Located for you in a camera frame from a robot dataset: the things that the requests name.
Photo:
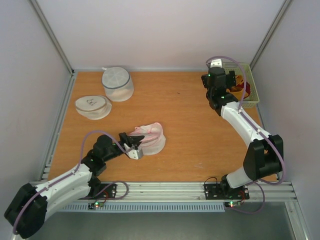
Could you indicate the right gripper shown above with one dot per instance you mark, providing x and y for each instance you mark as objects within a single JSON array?
[{"x": 231, "y": 78}]

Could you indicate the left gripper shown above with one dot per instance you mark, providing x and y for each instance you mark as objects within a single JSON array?
[{"x": 123, "y": 137}]

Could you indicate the yellow garment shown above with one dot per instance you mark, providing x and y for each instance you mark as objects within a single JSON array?
[{"x": 239, "y": 84}]

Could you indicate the pink-zip mesh laundry bag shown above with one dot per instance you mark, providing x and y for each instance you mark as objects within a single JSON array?
[{"x": 153, "y": 141}]

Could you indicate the red bra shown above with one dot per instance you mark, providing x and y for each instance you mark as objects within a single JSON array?
[{"x": 247, "y": 90}]

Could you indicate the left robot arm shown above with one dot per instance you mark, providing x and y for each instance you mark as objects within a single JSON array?
[{"x": 32, "y": 205}]

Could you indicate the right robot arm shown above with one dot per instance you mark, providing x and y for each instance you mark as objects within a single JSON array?
[{"x": 265, "y": 152}]

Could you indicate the beige-zip mesh laundry bag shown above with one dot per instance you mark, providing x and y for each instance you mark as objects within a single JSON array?
[{"x": 93, "y": 107}]

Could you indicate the grey-zip mesh laundry bag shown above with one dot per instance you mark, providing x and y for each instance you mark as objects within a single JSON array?
[{"x": 117, "y": 84}]

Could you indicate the green plastic basket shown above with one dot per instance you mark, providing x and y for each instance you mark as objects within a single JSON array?
[{"x": 251, "y": 97}]

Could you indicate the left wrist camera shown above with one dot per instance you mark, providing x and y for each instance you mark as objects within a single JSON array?
[{"x": 135, "y": 153}]

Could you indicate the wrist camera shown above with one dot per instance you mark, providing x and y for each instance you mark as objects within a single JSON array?
[
  {"x": 135, "y": 153},
  {"x": 215, "y": 62}
]

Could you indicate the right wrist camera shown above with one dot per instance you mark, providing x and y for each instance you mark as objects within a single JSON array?
[{"x": 215, "y": 62}]

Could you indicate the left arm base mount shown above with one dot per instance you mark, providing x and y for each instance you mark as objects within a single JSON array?
[{"x": 102, "y": 191}]

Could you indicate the grey slotted cable duct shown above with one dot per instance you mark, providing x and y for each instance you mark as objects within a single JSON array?
[{"x": 146, "y": 207}]

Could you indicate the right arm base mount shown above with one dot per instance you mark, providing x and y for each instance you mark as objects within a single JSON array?
[{"x": 213, "y": 191}]

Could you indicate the aluminium front rail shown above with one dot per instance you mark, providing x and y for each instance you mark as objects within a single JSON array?
[{"x": 165, "y": 192}]

